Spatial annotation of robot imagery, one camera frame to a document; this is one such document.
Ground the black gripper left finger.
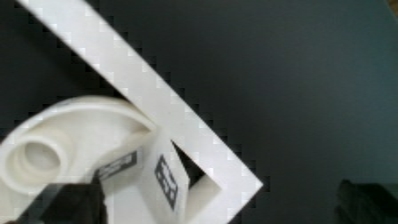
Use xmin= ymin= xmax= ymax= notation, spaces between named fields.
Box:
xmin=39 ymin=179 xmax=107 ymax=224

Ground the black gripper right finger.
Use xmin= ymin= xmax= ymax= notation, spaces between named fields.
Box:
xmin=334 ymin=180 xmax=398 ymax=224

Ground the white stool leg block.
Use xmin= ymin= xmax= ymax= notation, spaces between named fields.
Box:
xmin=96 ymin=136 xmax=190 ymax=224

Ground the white round stool seat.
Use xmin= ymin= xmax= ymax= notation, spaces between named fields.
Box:
xmin=0 ymin=96 xmax=156 ymax=224

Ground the white right fence rail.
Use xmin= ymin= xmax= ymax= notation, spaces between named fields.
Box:
xmin=16 ymin=0 xmax=263 ymax=224

